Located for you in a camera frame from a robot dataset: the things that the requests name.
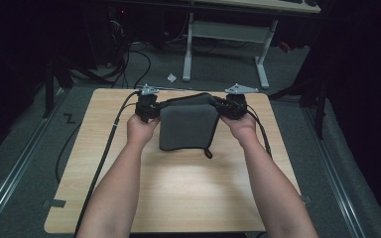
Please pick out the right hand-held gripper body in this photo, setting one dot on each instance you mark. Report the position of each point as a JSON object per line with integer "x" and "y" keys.
{"x": 236, "y": 105}

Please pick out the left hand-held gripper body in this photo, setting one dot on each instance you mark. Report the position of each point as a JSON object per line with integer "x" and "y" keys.
{"x": 145, "y": 105}

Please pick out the grey cloth with black trim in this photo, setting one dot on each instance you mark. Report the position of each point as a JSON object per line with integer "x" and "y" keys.
{"x": 188, "y": 127}

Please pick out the person's right hand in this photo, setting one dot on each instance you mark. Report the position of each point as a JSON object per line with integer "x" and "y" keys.
{"x": 242, "y": 128}

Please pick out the person's left hand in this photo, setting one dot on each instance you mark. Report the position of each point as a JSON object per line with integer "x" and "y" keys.
{"x": 140, "y": 129}

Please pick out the white paper scrap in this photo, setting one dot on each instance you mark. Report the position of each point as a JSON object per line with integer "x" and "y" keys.
{"x": 171, "y": 77}

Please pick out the white-legged desk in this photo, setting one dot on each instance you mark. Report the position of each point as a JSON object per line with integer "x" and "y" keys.
{"x": 228, "y": 31}

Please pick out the small red object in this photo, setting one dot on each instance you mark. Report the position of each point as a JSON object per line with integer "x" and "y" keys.
{"x": 284, "y": 46}

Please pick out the black metal stand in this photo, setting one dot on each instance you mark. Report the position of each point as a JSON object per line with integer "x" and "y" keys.
{"x": 319, "y": 105}
{"x": 49, "y": 89}

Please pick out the metal floor rail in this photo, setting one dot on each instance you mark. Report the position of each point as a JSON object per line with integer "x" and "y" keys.
{"x": 330, "y": 165}
{"x": 13, "y": 175}

